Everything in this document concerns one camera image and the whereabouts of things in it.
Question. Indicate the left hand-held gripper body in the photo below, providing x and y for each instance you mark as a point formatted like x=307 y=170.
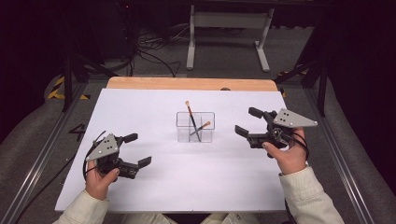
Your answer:
x=104 y=148

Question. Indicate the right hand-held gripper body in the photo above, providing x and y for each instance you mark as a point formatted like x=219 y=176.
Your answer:
x=292 y=119

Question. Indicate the clear acrylic organizer box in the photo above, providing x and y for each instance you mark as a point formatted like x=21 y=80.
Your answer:
x=207 y=138

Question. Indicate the person's left hand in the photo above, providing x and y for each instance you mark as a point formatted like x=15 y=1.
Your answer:
x=96 y=183

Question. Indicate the person's right hand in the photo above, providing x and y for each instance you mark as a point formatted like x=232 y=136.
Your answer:
x=292 y=158

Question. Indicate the white table mat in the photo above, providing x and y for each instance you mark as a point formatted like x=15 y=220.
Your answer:
x=171 y=186

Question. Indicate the black tripod stand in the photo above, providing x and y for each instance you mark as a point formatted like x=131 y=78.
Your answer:
x=322 y=93
x=67 y=90

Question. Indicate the person's left leg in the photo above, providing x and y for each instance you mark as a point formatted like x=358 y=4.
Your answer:
x=146 y=219

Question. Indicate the person's leg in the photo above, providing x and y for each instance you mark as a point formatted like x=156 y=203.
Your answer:
x=146 y=219
x=233 y=219

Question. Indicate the yellow black floor tape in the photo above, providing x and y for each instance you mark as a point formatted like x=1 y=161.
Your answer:
x=56 y=91

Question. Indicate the person's right leg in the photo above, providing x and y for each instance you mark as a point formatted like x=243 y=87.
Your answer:
x=233 y=219

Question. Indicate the grey metal stand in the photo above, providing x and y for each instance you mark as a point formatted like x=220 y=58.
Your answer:
x=230 y=20

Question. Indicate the aluminium frame rail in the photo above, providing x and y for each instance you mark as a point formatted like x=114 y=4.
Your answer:
x=330 y=133
x=40 y=161

